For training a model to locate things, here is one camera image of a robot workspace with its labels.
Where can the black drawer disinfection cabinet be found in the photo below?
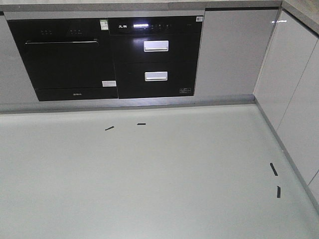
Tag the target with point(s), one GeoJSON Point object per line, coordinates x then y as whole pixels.
{"type": "Point", "coordinates": [131, 62]}

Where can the grey cabinet door panel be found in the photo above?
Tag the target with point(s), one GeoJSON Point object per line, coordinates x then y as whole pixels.
{"type": "Point", "coordinates": [232, 49]}

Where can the black built-in dishwasher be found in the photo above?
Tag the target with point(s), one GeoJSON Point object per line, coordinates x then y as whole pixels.
{"type": "Point", "coordinates": [68, 58]}

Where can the grey side cabinet doors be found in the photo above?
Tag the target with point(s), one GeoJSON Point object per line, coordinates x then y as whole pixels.
{"type": "Point", "coordinates": [288, 92]}

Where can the grey left cabinet panel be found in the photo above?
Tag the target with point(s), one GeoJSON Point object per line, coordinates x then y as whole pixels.
{"type": "Point", "coordinates": [15, 85]}

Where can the grey stone countertop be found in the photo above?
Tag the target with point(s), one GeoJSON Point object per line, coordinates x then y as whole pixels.
{"type": "Point", "coordinates": [304, 6]}

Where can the lower silver drawer handle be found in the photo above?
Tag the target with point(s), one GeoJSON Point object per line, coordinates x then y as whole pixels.
{"type": "Point", "coordinates": [156, 76]}

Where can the silver drawer handle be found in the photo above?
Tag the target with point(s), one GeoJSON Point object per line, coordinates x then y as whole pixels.
{"type": "Point", "coordinates": [156, 46]}
{"type": "Point", "coordinates": [156, 76]}

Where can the upper silver drawer handle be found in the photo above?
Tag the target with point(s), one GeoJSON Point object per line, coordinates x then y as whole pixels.
{"type": "Point", "coordinates": [156, 46]}

